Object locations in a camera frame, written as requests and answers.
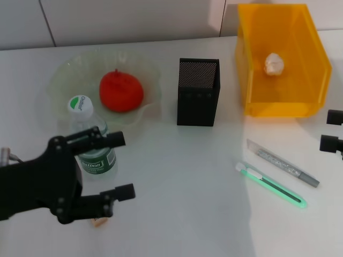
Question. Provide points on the clear green-label water bottle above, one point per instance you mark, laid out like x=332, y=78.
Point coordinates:
x=80, y=107

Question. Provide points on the white paper ball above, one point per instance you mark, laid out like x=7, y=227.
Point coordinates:
x=274, y=64

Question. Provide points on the beige barcode eraser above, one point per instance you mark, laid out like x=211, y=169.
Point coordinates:
x=98, y=221

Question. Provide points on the yellow plastic bin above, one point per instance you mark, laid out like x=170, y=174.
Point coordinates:
x=284, y=91

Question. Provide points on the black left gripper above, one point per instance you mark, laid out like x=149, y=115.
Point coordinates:
x=40, y=184

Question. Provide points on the silver glitter pen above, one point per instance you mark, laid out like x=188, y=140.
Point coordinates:
x=281, y=163

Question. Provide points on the silver plug connector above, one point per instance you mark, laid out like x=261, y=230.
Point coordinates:
x=4, y=156

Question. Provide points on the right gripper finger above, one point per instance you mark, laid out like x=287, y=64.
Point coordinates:
x=335, y=117
x=331, y=144

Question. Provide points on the green glass fruit plate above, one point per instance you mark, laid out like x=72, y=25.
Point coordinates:
x=80, y=69

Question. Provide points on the black mesh pen holder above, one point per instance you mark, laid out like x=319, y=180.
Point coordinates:
x=197, y=101

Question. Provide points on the red-orange fruit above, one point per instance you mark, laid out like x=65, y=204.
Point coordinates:
x=122, y=91

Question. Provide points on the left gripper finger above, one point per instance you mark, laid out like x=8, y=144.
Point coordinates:
x=115, y=139
x=126, y=192

